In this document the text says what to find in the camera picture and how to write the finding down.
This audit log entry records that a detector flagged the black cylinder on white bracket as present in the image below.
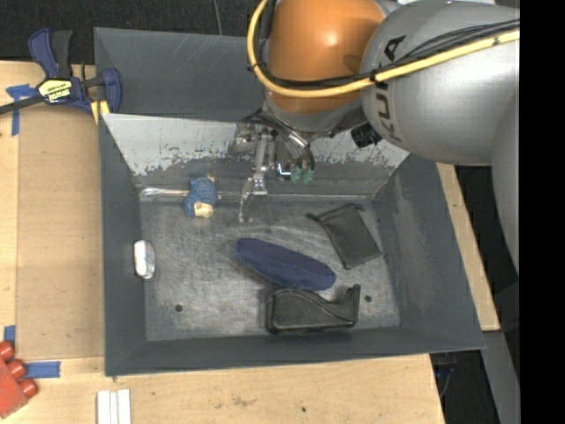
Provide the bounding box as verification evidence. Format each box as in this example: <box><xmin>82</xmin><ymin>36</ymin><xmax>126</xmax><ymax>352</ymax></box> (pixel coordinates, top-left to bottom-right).
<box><xmin>350</xmin><ymin>121</ymin><xmax>384</xmax><ymax>149</ymax></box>

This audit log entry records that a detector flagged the blue knitted toy animal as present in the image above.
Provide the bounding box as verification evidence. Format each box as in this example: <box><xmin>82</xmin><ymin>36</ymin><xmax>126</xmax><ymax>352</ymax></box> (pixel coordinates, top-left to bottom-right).
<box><xmin>181</xmin><ymin>173</ymin><xmax>222</xmax><ymax>221</ymax></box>

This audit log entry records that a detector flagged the grey metal bin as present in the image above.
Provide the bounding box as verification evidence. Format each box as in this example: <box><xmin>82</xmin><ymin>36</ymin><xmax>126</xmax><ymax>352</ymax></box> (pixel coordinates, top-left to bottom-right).
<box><xmin>93</xmin><ymin>26</ymin><xmax>487</xmax><ymax>377</ymax></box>

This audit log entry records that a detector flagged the small white oval object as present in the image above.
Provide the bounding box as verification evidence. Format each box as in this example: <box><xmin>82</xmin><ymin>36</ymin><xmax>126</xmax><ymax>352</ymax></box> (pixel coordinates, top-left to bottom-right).
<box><xmin>132</xmin><ymin>239</ymin><xmax>157</xmax><ymax>281</ymax></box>

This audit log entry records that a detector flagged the dark grey cloth pouch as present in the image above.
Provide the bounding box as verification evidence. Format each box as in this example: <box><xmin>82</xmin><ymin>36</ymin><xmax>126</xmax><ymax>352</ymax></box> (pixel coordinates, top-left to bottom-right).
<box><xmin>305</xmin><ymin>202</ymin><xmax>385</xmax><ymax>271</ymax></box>

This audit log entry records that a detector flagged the dark blue oval pouch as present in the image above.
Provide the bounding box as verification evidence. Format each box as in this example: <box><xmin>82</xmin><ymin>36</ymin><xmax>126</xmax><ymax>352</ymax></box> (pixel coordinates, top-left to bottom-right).
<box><xmin>233</xmin><ymin>236</ymin><xmax>338</xmax><ymax>292</ymax></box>

